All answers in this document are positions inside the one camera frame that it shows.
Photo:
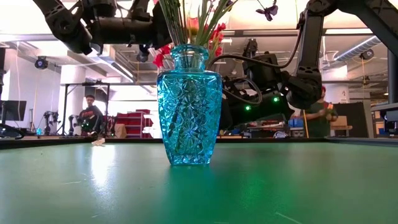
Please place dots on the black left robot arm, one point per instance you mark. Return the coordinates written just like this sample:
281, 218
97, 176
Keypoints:
68, 28

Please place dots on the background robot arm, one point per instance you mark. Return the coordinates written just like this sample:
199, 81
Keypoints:
48, 119

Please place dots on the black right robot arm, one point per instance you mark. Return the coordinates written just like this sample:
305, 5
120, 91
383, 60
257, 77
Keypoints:
309, 43

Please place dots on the blue cut-glass vase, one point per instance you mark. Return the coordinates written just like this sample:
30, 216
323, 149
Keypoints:
189, 118

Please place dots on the black ceiling spotlight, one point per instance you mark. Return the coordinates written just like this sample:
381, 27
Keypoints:
250, 46
367, 54
142, 57
41, 63

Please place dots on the blue storage bins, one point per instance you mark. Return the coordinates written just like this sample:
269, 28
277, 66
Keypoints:
295, 123

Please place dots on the person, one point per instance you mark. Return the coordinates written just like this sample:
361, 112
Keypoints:
317, 121
90, 118

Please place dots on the cardboard box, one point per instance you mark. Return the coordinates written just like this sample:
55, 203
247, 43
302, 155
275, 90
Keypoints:
340, 120

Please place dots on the white building column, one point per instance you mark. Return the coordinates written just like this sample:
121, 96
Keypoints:
340, 93

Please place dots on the green table mat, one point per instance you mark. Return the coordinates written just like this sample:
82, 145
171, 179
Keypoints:
280, 193

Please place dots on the red storage shelves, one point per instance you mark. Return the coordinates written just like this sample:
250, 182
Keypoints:
133, 124

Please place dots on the dark panel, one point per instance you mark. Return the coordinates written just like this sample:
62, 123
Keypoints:
360, 119

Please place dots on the brown paper bag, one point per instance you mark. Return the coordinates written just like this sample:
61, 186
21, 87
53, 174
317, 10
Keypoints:
120, 130

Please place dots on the grey side desk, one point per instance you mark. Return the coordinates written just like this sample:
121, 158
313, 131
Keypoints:
385, 108

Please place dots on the small white petal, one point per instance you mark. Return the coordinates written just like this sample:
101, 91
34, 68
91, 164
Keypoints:
98, 142

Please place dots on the black monitor pole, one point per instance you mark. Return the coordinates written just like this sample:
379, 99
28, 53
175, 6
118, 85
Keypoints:
392, 81

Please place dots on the black background monitor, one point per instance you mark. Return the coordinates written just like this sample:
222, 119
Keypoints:
14, 110

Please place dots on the silver ventilation duct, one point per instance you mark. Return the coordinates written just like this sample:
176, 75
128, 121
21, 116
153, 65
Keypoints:
357, 48

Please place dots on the black background gantry frame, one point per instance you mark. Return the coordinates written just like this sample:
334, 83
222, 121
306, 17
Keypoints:
65, 109

